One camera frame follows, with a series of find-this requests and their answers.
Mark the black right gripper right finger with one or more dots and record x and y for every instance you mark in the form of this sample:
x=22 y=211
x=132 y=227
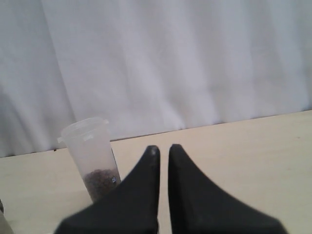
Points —
x=198 y=206

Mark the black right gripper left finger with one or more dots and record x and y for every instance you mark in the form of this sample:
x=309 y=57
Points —
x=131 y=208

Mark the white curtain backdrop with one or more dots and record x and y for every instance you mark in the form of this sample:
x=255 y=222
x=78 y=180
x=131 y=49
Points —
x=148 y=66

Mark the tall translucent plastic container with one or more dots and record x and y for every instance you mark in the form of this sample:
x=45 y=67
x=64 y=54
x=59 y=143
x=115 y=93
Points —
x=88 y=142

